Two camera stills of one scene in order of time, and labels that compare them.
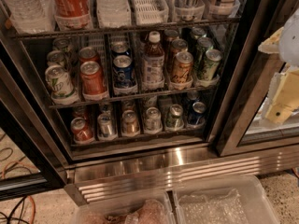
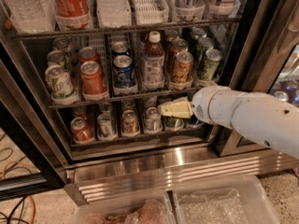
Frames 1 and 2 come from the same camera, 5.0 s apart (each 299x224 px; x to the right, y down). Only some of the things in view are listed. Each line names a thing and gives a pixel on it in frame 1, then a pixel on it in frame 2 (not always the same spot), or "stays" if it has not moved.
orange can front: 181,67 stays
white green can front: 59,81 stays
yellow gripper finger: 271,46 to 177,107
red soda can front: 92,79 stays
